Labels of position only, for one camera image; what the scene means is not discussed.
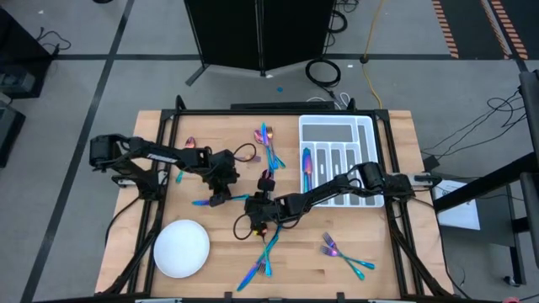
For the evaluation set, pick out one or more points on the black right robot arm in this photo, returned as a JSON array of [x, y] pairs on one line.
[[320, 193]]

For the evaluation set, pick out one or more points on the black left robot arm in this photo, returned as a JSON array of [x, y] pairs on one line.
[[160, 153]]

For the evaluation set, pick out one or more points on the yellow tape tag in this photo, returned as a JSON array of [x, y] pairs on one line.
[[257, 231]]

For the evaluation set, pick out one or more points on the black equipment case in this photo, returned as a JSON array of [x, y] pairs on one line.
[[21, 50]]

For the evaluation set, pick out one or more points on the black box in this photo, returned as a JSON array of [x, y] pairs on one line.
[[10, 134]]

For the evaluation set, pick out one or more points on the black metal stand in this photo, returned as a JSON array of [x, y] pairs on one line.
[[484, 185]]

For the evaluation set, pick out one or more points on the red object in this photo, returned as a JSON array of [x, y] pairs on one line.
[[511, 300]]

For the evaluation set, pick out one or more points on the white paper sheet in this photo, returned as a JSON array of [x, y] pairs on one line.
[[459, 214]]

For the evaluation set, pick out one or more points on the white round plate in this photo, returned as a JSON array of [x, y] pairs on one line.
[[181, 248]]

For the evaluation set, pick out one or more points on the black aluminium table frame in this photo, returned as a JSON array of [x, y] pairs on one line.
[[252, 112]]

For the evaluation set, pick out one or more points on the black folding partition screen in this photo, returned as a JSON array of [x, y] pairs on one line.
[[227, 33]]

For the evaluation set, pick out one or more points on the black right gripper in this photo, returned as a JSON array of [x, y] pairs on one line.
[[261, 210]]

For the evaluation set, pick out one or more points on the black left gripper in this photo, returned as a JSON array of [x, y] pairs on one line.
[[223, 172]]

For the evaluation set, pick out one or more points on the white plastic cutlery tray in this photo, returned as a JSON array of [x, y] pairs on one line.
[[332, 145]]

